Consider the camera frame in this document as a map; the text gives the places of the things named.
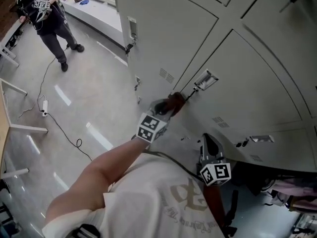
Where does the pile of pink clothes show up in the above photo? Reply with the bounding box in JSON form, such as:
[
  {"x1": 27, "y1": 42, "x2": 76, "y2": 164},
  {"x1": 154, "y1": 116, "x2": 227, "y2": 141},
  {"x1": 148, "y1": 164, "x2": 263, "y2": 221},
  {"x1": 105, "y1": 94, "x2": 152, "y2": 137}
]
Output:
[{"x1": 271, "y1": 178, "x2": 317, "y2": 212}]

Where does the person's white printed t-shirt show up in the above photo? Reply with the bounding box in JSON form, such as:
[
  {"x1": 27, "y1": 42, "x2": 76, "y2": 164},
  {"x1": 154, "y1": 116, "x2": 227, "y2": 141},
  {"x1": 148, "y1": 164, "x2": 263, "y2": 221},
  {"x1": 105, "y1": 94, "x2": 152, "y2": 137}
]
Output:
[{"x1": 42, "y1": 151, "x2": 226, "y2": 238}]

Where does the wooden table with white legs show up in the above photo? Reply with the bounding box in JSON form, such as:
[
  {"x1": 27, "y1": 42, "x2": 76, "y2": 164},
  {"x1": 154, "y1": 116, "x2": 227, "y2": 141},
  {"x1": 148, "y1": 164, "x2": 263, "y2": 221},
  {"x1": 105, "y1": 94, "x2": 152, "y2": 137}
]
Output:
[{"x1": 0, "y1": 78, "x2": 49, "y2": 179}]

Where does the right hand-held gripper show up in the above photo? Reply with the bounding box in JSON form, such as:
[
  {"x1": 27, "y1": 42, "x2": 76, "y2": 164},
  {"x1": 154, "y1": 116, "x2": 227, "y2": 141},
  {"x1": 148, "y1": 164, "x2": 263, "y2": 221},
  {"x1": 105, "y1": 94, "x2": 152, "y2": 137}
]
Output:
[{"x1": 200, "y1": 133, "x2": 231, "y2": 187}]

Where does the metal wire rack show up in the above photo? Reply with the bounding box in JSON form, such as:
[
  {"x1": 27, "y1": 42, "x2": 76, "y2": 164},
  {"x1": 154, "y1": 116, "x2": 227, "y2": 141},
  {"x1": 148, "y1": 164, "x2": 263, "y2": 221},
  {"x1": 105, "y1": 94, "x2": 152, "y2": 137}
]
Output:
[{"x1": 292, "y1": 212, "x2": 317, "y2": 235}]

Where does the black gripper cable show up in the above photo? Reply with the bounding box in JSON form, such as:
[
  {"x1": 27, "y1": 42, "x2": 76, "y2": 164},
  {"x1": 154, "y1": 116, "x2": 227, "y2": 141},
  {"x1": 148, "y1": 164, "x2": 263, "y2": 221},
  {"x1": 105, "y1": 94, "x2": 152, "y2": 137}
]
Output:
[{"x1": 142, "y1": 150, "x2": 203, "y2": 180}]

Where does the person's left forearm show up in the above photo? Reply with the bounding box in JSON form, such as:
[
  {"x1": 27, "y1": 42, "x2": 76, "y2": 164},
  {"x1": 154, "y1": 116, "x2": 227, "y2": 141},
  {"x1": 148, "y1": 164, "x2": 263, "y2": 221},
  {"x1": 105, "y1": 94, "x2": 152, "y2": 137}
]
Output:
[{"x1": 89, "y1": 137, "x2": 152, "y2": 187}]

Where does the white window bench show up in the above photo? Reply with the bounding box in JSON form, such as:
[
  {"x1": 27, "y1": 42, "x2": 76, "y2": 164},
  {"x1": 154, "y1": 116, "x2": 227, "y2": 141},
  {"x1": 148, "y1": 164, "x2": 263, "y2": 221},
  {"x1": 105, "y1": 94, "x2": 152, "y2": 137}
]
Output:
[{"x1": 60, "y1": 0, "x2": 124, "y2": 51}]

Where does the dark red cloth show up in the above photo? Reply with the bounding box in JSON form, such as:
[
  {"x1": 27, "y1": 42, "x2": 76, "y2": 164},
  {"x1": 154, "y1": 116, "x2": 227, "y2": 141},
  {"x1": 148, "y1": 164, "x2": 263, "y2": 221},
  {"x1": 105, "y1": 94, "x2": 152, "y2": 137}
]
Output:
[{"x1": 163, "y1": 92, "x2": 188, "y2": 120}]

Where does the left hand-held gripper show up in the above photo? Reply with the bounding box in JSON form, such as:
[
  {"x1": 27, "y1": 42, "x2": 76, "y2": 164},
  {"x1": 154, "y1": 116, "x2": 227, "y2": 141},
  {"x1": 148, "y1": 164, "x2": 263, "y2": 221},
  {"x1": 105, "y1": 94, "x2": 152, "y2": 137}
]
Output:
[{"x1": 135, "y1": 92, "x2": 185, "y2": 143}]

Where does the black floor cable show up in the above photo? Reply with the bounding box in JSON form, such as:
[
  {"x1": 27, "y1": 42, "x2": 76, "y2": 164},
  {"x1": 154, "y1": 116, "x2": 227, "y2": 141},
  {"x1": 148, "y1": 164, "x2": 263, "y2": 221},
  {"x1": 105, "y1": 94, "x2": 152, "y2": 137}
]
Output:
[
  {"x1": 46, "y1": 112, "x2": 94, "y2": 161},
  {"x1": 37, "y1": 43, "x2": 71, "y2": 113}
]

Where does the recessed metal locker handle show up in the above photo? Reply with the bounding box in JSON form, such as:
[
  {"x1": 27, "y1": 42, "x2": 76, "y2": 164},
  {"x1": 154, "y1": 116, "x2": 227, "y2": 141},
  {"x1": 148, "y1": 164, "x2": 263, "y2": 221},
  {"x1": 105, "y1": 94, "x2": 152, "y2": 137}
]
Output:
[
  {"x1": 194, "y1": 68, "x2": 219, "y2": 91},
  {"x1": 127, "y1": 15, "x2": 138, "y2": 46},
  {"x1": 250, "y1": 134, "x2": 275, "y2": 143}
]

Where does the person's right forearm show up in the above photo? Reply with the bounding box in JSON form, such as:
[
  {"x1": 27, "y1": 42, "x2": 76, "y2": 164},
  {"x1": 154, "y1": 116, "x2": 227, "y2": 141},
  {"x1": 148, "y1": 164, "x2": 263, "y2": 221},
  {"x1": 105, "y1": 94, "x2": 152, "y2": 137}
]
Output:
[{"x1": 203, "y1": 184, "x2": 227, "y2": 229}]

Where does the bank of grey locker doors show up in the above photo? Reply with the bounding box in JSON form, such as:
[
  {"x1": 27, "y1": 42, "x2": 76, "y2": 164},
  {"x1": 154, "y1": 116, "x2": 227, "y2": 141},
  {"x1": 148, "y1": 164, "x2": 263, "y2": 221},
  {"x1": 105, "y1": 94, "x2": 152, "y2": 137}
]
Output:
[{"x1": 112, "y1": 0, "x2": 317, "y2": 172}]

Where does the white power strip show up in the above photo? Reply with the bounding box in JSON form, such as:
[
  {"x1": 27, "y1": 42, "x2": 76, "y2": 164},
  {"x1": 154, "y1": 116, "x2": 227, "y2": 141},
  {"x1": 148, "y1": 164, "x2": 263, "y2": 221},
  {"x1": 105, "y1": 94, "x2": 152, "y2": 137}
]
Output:
[{"x1": 41, "y1": 100, "x2": 50, "y2": 118}]

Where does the white floor cable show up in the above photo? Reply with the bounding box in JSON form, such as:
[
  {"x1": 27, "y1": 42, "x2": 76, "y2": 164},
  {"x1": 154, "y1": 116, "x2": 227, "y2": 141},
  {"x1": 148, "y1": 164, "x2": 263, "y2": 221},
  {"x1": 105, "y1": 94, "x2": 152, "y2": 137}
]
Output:
[{"x1": 16, "y1": 93, "x2": 47, "y2": 120}]

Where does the black strap buckle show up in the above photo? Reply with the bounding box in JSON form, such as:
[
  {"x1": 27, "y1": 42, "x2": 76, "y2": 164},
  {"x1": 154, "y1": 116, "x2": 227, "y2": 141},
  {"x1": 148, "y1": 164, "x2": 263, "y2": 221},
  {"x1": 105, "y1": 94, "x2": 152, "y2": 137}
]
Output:
[{"x1": 74, "y1": 223, "x2": 101, "y2": 238}]

